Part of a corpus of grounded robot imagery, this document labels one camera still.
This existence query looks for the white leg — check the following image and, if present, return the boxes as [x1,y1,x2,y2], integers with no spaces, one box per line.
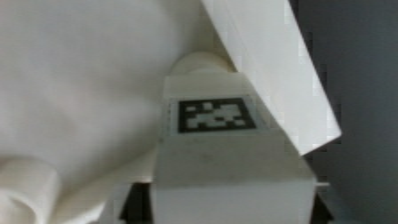
[149,73,318,224]

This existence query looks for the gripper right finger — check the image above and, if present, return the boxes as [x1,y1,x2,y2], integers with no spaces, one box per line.
[309,183,341,224]

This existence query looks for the white square tabletop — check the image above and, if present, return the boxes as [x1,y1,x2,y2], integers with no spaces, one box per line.
[0,0,341,224]

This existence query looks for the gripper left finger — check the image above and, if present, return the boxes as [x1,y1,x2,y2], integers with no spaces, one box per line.
[103,182,154,224]

